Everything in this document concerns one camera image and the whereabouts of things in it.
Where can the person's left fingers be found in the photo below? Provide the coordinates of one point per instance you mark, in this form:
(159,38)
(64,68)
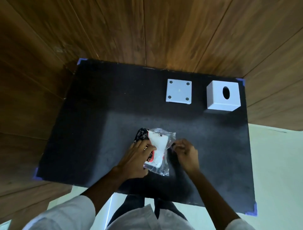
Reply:
(142,147)

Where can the white square base plate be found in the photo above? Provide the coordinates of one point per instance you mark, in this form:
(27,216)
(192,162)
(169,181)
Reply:
(179,91)

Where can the person's right fingers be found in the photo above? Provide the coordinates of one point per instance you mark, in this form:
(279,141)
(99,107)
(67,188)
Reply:
(181,145)

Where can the person's right hand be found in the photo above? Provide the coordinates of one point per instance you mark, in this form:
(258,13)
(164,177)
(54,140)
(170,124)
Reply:
(189,156)

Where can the person's left forearm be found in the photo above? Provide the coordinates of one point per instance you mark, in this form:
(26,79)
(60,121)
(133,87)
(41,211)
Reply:
(104,187)

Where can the clear plastic wrapper bag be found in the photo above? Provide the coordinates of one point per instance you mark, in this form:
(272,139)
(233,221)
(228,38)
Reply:
(171,138)

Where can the blue tape corner piece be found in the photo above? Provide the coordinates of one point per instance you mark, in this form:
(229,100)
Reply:
(36,174)
(80,61)
(242,81)
(252,210)

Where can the person's left hand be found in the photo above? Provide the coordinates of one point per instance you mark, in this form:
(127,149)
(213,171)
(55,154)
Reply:
(132,163)

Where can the black table mat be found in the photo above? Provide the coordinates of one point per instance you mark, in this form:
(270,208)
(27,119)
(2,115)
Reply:
(99,113)

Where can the white red black soft pack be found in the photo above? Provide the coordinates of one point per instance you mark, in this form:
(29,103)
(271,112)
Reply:
(159,145)

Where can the white shirt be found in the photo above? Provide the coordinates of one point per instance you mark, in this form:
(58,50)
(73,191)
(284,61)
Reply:
(66,215)

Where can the white box cover oval hole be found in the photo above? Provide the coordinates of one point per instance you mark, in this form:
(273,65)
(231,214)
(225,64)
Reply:
(216,96)

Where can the person's right forearm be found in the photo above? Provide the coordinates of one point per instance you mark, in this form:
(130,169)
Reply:
(213,196)

